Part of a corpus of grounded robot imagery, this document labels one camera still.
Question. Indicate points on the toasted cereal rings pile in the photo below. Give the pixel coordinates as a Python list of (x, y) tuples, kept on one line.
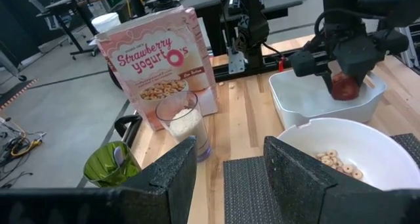
[(348, 168)]

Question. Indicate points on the green metallic cup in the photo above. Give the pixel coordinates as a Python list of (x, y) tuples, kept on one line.
[(98, 165)]

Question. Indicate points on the white bowl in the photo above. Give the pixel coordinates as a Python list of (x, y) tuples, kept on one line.
[(361, 142)]

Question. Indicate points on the red tag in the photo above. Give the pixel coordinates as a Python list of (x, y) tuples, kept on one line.
[(281, 63)]

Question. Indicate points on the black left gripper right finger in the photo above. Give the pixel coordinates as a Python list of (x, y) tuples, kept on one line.
[(305, 197)]

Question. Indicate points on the red apple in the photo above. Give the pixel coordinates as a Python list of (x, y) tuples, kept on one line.
[(344, 87)]

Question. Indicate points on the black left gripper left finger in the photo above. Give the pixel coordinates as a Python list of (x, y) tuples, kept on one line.
[(157, 197)]

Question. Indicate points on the hazard-striped floor mat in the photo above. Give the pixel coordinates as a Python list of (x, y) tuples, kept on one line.
[(16, 94)]

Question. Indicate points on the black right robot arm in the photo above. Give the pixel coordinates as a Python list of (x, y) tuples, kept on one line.
[(377, 0)]

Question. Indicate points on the black office desk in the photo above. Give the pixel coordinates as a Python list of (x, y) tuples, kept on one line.
[(72, 0)]

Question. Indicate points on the white plastic spoon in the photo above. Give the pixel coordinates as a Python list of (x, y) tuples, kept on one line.
[(118, 155)]

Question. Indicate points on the white bucket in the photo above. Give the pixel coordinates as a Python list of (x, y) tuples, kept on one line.
[(105, 22)]

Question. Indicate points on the dark woven placemat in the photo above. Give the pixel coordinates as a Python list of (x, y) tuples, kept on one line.
[(249, 191)]

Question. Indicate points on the white plastic bin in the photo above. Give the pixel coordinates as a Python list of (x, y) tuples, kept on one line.
[(305, 96)]

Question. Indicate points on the clear drinking glass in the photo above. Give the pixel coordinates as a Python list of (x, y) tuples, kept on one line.
[(187, 125)]

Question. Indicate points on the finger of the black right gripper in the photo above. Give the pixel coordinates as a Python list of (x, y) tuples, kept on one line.
[(360, 77), (327, 82)]

